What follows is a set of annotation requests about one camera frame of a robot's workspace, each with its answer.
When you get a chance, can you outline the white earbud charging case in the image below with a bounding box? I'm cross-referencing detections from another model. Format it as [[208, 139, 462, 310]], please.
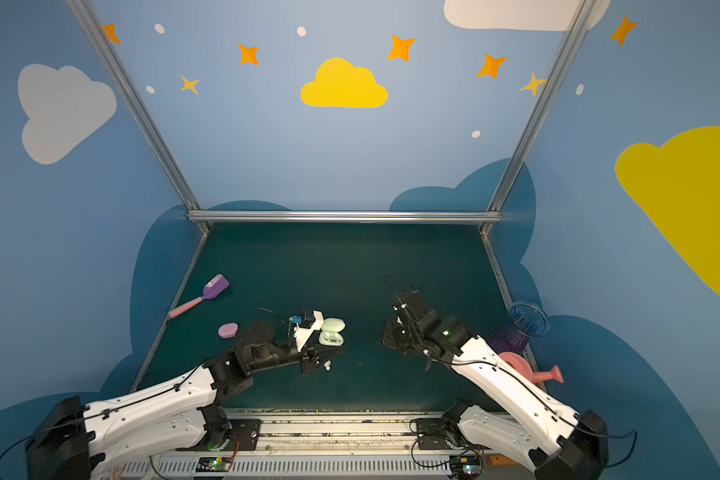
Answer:
[[318, 318, 346, 347]]

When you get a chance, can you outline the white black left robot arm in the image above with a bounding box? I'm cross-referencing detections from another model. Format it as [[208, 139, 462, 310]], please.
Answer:
[[24, 321, 344, 479]]

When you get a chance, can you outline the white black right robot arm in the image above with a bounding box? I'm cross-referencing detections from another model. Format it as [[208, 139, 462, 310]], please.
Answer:
[[383, 290, 609, 479]]

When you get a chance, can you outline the purple earbud charging case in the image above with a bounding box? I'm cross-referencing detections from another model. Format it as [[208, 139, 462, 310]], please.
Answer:
[[217, 323, 239, 339]]

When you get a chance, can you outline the pink toy watering can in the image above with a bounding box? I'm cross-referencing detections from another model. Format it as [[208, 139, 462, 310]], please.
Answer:
[[499, 352, 564, 383]]

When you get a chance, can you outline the purple pink toy scoop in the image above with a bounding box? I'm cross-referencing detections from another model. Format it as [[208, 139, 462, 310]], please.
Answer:
[[168, 274, 230, 319]]

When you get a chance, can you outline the green controller circuit board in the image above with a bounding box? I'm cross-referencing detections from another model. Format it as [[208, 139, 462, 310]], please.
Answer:
[[448, 455, 484, 480], [195, 457, 234, 474]]

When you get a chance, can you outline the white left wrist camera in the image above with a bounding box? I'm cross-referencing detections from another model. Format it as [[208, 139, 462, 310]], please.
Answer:
[[289, 309, 325, 352]]

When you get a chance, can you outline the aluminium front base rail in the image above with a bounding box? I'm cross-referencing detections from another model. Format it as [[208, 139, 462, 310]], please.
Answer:
[[97, 410, 528, 479]]

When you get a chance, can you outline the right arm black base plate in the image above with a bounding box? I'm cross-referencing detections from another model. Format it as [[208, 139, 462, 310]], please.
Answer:
[[409, 417, 470, 451]]

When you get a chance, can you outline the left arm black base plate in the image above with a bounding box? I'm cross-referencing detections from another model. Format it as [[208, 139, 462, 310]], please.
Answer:
[[179, 418, 262, 452]]

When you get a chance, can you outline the aluminium right side rail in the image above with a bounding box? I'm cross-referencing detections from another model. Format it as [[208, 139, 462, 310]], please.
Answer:
[[480, 230, 540, 372]]

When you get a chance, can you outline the aluminium back frame rail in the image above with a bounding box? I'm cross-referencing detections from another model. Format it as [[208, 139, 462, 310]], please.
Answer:
[[188, 210, 502, 224]]

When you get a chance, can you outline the aluminium right corner post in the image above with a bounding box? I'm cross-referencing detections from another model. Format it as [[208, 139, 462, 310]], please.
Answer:
[[479, 0, 599, 240]]

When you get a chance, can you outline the aluminium corner post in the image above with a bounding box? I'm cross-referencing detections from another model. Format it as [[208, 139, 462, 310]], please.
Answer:
[[65, 0, 201, 213], [479, 0, 599, 240]]

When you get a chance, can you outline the aluminium left side rail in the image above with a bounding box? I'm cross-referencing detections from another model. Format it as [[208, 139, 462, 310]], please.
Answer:
[[128, 230, 209, 394]]

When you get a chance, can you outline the aluminium left corner post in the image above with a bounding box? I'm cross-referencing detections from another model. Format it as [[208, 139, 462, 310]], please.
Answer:
[[65, 0, 201, 213]]

